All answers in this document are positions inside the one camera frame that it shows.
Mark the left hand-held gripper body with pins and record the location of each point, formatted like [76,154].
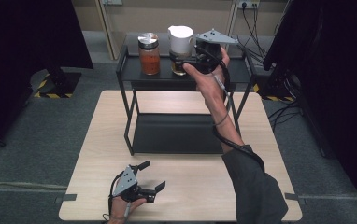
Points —
[126,182]

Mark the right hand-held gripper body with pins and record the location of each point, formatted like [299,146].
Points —
[211,53]

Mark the glass bottle with white lid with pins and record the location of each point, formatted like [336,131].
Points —
[180,40]

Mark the glass spice jar metal lid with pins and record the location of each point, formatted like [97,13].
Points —
[149,56]

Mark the black metal two-tier rack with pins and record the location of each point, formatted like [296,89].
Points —
[176,133]

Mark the person's right hand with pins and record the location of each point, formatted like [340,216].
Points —
[209,84]

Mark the person's left hand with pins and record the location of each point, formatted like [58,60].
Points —
[120,210]

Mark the grey floor tape piece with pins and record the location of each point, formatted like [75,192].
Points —
[66,198]
[293,197]

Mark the black stand base striped tape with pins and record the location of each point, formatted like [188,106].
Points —
[274,90]
[58,85]

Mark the black curtain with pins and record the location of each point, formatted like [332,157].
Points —
[338,77]
[21,62]

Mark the white wall power socket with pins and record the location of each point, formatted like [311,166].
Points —
[248,3]

